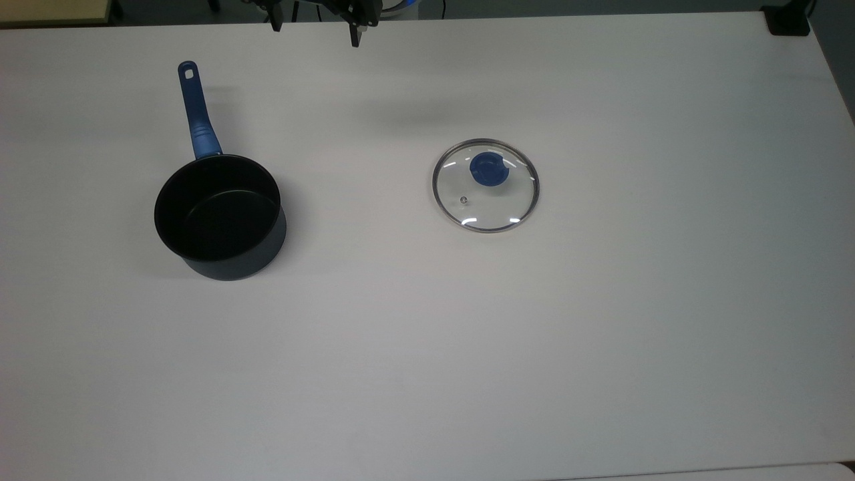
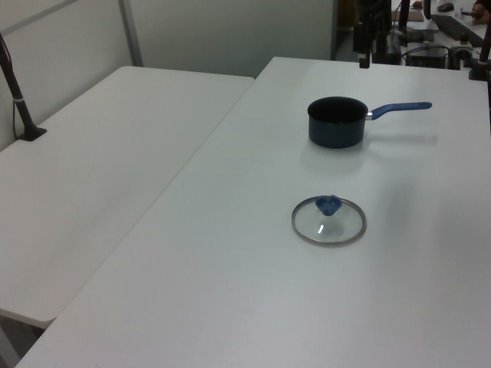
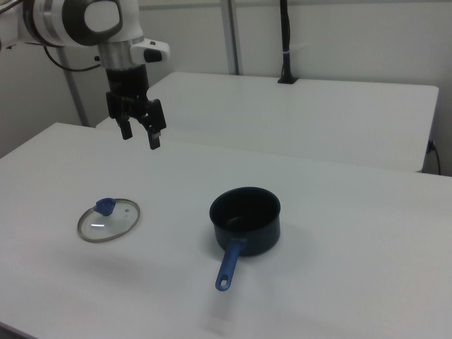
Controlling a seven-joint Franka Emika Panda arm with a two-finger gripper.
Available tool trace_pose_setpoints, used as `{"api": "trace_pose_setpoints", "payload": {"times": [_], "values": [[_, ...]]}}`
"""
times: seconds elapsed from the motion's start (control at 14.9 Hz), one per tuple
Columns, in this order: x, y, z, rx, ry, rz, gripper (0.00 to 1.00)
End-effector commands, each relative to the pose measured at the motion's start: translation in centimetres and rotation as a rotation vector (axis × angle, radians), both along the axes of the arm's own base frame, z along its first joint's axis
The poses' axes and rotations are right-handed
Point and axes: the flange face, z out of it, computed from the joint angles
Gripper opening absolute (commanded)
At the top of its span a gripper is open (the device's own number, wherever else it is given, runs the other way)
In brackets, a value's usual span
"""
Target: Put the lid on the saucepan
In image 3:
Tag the grey metal frame post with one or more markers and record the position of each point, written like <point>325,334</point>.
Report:
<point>76,99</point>
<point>231,35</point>

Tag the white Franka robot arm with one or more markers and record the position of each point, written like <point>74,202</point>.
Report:
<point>53,21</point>

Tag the white table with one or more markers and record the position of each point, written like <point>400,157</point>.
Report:
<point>282,120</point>

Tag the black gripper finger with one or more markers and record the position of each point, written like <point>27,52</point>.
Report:
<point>155,120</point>
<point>126,131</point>

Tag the glass lid with blue knob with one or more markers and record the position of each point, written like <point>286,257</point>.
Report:
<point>108,222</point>

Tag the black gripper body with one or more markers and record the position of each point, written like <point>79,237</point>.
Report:
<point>127,81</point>

